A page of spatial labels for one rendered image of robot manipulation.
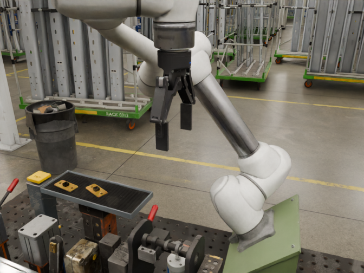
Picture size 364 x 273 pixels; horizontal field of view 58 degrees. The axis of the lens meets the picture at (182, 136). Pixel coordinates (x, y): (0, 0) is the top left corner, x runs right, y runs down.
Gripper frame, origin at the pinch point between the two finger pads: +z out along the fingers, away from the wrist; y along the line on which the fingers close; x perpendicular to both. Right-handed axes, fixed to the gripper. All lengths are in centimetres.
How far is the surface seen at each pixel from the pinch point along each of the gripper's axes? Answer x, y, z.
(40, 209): -58, -5, 42
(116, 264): -14.3, 9.4, 38.7
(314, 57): 2, -671, 86
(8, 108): -321, -198, 96
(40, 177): -58, -8, 30
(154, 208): -11.6, -8.9, 30.9
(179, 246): 4.0, 6.3, 27.9
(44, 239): -40, 10, 38
